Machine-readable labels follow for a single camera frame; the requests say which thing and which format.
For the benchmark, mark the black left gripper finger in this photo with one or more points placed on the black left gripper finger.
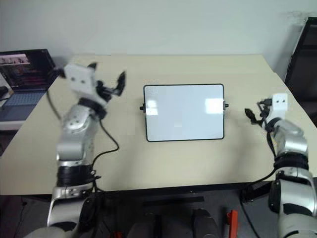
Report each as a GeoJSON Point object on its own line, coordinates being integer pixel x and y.
{"type": "Point", "coordinates": [121, 84]}
{"type": "Point", "coordinates": [92, 66]}

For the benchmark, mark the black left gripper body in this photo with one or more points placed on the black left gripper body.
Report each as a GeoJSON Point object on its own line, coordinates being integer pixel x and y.
{"type": "Point", "coordinates": [105, 90]}

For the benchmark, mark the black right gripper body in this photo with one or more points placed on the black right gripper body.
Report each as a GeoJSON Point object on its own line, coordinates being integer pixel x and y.
{"type": "Point", "coordinates": [265, 114]}

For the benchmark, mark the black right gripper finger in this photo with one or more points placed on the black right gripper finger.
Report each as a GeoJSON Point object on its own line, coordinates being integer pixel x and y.
{"type": "Point", "coordinates": [251, 116]}
{"type": "Point", "coordinates": [260, 106]}

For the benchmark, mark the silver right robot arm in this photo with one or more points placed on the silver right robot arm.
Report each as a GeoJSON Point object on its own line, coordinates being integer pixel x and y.
{"type": "Point", "coordinates": [292, 158]}

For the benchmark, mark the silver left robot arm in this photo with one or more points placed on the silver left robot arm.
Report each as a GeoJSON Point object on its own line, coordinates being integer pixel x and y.
{"type": "Point", "coordinates": [74, 138]}

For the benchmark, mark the black-framed small whiteboard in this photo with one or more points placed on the black-framed small whiteboard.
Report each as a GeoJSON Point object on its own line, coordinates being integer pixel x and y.
{"type": "Point", "coordinates": [183, 112]}

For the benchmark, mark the open blue laptop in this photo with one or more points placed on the open blue laptop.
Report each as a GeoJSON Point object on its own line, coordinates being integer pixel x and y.
{"type": "Point", "coordinates": [22, 72]}

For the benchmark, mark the black bag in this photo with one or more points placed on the black bag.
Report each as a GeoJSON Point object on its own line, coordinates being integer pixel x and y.
{"type": "Point", "coordinates": [3, 90]}

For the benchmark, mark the red clamp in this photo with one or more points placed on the red clamp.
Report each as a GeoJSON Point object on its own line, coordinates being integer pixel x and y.
{"type": "Point", "coordinates": [232, 223]}

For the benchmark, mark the dark rounded shape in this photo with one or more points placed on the dark rounded shape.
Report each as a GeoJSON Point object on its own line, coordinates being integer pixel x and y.
{"type": "Point", "coordinates": [205, 224]}

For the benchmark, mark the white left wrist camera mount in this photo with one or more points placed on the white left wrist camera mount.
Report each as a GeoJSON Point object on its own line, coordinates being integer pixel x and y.
{"type": "Point", "coordinates": [80, 79]}

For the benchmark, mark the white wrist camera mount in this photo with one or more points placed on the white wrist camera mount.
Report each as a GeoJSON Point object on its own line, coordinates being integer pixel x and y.
{"type": "Point", "coordinates": [80, 79]}
{"type": "Point", "coordinates": [280, 104]}

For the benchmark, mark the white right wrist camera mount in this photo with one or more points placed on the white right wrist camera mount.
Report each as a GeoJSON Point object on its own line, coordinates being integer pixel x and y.
{"type": "Point", "coordinates": [280, 104]}

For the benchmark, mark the black shelf frame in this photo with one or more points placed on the black shelf frame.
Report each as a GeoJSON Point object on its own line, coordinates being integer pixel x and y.
{"type": "Point", "coordinates": [303, 62]}

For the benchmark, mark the black table frame bar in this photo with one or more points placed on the black table frame bar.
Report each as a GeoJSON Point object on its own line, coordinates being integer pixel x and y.
{"type": "Point", "coordinates": [173, 200]}

